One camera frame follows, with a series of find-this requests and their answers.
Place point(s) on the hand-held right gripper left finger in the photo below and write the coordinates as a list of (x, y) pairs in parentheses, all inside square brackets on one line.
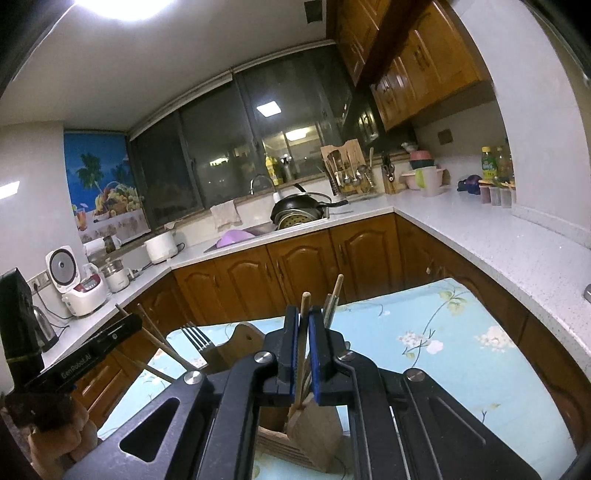
[(292, 355)]

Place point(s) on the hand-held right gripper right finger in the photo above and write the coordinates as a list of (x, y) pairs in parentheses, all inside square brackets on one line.
[(316, 357)]

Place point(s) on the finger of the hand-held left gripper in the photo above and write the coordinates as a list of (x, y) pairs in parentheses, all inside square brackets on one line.
[(120, 332)]

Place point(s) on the wooden chopstick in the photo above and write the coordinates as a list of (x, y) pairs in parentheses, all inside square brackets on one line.
[(161, 374), (302, 323), (161, 339), (336, 290)]

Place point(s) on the wooden utensil holder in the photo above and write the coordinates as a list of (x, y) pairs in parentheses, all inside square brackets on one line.
[(240, 344)]

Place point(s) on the person's left hand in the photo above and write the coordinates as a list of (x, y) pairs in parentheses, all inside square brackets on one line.
[(76, 434)]

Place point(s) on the steel kettle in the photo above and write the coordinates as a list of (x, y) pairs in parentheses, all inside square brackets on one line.
[(44, 325)]

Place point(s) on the white rice cooker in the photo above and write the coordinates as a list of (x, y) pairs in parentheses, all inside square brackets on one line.
[(78, 281)]

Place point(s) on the metal fork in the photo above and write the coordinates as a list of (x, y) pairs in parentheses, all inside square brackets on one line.
[(196, 337)]

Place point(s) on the wooden base cabinets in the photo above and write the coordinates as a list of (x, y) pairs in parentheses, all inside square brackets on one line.
[(300, 263)]

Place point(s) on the white cooking pot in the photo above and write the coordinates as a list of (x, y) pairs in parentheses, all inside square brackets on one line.
[(161, 244)]

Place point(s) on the blue floral tablecloth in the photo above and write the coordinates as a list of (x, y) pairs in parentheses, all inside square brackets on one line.
[(438, 350)]

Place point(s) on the steel sink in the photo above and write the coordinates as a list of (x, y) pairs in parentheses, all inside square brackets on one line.
[(263, 228)]

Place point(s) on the purple plastic basin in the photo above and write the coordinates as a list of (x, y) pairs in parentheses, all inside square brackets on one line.
[(235, 237)]

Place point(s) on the perforated steamer pan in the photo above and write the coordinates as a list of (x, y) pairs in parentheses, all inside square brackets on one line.
[(295, 219)]

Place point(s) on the black wok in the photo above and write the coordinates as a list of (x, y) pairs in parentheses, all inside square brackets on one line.
[(302, 202)]

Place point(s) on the white dish towel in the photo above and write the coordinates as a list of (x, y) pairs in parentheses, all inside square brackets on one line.
[(226, 214)]

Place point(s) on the metal faucet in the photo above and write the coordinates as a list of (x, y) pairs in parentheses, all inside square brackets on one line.
[(261, 181)]

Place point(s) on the kitchen utensil rack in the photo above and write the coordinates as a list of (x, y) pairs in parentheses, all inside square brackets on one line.
[(353, 177)]

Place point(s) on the dark bottle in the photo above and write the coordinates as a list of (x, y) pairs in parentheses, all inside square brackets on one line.
[(288, 168)]

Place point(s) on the yellow bottle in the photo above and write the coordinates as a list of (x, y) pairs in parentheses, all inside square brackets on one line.
[(272, 168)]

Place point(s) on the knife block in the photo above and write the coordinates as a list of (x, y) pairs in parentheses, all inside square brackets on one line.
[(390, 180)]

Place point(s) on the wooden cutting board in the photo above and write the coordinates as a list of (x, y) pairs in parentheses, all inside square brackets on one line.
[(341, 152)]

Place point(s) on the white cup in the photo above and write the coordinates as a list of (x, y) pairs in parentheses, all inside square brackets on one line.
[(427, 177)]

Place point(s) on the dark kitchen window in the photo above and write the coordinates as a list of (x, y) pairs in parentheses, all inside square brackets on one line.
[(240, 138)]

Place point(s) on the stack of bowls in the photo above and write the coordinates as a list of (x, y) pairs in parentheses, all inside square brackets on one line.
[(420, 159)]

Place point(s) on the purple toy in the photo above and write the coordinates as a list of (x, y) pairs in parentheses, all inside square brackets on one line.
[(470, 184)]

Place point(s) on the spice jar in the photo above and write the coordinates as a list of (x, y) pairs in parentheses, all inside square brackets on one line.
[(495, 194), (485, 194)]

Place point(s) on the green label drink bottle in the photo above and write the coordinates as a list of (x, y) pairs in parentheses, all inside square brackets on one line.
[(488, 164)]

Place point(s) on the amber drink bottle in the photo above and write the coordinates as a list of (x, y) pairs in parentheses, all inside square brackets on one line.
[(504, 164)]

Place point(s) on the metal knob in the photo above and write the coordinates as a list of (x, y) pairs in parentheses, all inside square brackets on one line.
[(587, 293)]

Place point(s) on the wooden upper cabinets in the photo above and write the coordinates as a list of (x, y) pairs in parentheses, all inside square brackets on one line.
[(415, 60)]

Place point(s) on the ceiling light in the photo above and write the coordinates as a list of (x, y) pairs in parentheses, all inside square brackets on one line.
[(124, 7)]

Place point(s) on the tropical fruit wall poster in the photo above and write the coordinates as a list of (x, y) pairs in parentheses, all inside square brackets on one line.
[(108, 184)]

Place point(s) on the brown wall socket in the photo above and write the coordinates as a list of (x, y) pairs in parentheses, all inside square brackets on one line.
[(445, 136)]

